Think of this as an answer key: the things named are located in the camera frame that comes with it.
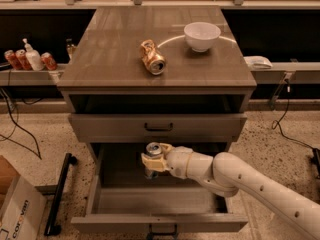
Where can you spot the red can right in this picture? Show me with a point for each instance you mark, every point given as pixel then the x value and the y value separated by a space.
pixel 49 61

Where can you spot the cardboard box with logo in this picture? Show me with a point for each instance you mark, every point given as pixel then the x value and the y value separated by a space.
pixel 21 205

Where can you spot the red can far left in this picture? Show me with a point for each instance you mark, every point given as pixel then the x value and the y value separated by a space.
pixel 12 59

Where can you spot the small dark bottle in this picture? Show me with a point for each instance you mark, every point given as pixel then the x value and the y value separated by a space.
pixel 70 47

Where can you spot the red can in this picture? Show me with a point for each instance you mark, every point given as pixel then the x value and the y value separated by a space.
pixel 49 61
pixel 21 56
pixel 12 59

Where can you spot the white folded cloth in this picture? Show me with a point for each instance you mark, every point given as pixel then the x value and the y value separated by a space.
pixel 258 62

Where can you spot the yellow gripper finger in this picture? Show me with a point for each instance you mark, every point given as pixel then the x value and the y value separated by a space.
pixel 166 148
pixel 156 163

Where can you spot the blue silver redbull can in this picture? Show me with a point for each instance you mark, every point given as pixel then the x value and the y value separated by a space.
pixel 152 149

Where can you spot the white pump bottle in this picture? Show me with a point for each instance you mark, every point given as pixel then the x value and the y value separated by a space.
pixel 33 56

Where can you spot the grey drawer cabinet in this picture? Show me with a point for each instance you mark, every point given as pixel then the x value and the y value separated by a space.
pixel 107 76

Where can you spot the white bowl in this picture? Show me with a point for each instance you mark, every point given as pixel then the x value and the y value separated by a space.
pixel 201 36

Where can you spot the crushed gold can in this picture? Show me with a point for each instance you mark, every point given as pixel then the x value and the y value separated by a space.
pixel 152 59

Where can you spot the open lower grey drawer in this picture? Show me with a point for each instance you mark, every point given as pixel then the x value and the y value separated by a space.
pixel 122 200

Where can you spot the upper grey drawer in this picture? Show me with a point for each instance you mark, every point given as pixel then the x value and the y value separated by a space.
pixel 170 128

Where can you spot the grey left shelf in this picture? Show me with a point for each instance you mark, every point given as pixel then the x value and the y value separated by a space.
pixel 31 78

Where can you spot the black bar on floor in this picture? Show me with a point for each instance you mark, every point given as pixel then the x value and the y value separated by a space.
pixel 52 229

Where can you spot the grey shelf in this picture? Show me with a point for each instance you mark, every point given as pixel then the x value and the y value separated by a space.
pixel 31 78
pixel 294 72

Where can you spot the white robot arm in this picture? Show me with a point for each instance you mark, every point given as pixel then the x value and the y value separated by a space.
pixel 225 174

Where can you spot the grey right shelf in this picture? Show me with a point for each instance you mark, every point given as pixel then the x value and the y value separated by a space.
pixel 294 72

